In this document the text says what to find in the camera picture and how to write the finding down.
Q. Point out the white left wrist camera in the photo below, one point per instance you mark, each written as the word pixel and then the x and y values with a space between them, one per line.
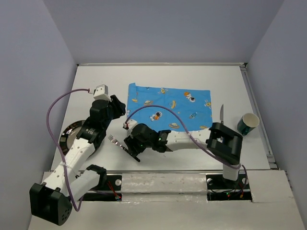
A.
pixel 101 93

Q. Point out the black rimmed dinner plate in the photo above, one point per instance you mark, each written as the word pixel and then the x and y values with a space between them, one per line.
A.
pixel 69 135

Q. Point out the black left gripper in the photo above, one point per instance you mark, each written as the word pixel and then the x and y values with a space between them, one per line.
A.
pixel 119 107

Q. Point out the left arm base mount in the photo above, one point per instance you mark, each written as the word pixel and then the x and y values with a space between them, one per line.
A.
pixel 109 192

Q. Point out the steel fork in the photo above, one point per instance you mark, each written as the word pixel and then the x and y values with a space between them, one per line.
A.
pixel 117 143

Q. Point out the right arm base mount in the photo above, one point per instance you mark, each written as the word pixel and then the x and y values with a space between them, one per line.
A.
pixel 220 189

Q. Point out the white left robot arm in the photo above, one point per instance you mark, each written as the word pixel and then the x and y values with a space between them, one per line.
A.
pixel 54 199

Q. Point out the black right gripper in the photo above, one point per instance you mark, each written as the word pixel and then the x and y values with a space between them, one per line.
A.
pixel 135 148

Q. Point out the steel knife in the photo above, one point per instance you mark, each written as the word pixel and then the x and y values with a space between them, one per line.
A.
pixel 222 114

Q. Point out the teal mug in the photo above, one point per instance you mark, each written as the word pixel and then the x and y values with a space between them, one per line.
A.
pixel 247 123

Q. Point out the blue space-print cloth placemat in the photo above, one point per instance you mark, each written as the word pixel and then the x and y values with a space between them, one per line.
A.
pixel 193 107

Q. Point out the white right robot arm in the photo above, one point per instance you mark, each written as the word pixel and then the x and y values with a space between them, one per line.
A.
pixel 219 141

